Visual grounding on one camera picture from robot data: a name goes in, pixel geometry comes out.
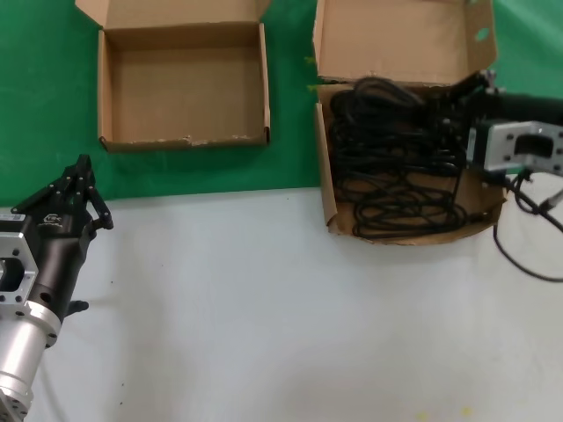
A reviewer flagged thin black cable silver connector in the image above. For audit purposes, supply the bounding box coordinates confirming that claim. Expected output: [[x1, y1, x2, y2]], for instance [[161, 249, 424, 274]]
[[483, 169, 563, 282]]

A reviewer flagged black power cord round plug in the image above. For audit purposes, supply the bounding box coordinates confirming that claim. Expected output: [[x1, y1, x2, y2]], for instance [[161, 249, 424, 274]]
[[329, 77, 426, 118]]

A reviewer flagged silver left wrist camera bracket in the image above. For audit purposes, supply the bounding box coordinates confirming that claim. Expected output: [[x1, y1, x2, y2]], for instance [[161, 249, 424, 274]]
[[0, 213, 41, 320]]

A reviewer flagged cardboard box with torn lid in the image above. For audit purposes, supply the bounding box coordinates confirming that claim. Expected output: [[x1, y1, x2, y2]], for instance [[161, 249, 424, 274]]
[[311, 0, 508, 245]]

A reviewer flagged cardboard box with intact lid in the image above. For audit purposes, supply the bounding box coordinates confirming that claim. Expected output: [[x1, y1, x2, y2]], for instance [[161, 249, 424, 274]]
[[74, 0, 274, 154]]

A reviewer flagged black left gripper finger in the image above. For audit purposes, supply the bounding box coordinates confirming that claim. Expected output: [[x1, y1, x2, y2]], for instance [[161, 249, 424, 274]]
[[12, 154, 87, 216], [81, 156, 114, 241]]

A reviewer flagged black power cord bundle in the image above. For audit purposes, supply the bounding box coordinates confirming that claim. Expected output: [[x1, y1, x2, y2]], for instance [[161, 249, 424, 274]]
[[333, 149, 463, 186]]

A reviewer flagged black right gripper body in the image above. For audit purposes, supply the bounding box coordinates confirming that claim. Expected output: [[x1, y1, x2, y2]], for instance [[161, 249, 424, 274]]
[[465, 87, 563, 127]]

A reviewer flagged green table cloth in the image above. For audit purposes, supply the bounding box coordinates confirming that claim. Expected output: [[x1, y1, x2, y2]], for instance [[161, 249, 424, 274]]
[[0, 0, 563, 210]]

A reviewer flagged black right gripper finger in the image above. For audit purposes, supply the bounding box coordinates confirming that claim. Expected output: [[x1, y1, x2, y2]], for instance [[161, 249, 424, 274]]
[[442, 69, 498, 105], [442, 105, 474, 146]]

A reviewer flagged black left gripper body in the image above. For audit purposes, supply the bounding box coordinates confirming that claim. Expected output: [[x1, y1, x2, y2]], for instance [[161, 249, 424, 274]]
[[24, 193, 96, 317]]

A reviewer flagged black power cord flat-pin plug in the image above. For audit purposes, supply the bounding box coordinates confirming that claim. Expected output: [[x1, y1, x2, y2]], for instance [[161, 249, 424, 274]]
[[332, 100, 467, 177]]

